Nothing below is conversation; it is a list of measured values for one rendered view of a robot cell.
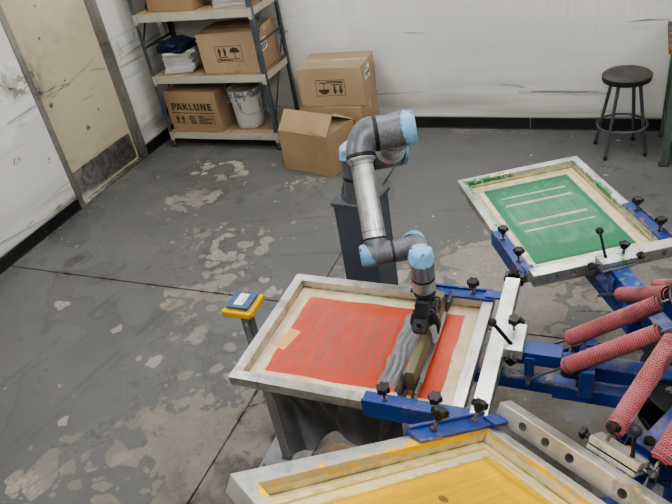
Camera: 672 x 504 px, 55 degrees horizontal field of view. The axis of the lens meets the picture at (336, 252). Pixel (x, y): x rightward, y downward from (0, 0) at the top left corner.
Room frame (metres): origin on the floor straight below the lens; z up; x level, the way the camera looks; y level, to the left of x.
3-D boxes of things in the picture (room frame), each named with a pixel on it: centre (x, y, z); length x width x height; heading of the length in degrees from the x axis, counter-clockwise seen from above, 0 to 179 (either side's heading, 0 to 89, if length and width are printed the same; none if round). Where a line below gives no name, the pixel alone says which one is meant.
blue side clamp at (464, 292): (1.84, -0.39, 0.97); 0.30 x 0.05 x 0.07; 63
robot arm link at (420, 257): (1.62, -0.25, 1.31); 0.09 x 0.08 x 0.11; 179
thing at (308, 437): (1.54, 0.09, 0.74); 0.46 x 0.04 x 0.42; 63
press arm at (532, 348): (1.44, -0.55, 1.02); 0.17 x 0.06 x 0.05; 63
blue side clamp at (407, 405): (1.34, -0.14, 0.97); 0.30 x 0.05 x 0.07; 63
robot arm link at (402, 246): (1.72, -0.24, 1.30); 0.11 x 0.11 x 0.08; 89
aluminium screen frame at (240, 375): (1.70, -0.05, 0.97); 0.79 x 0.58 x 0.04; 63
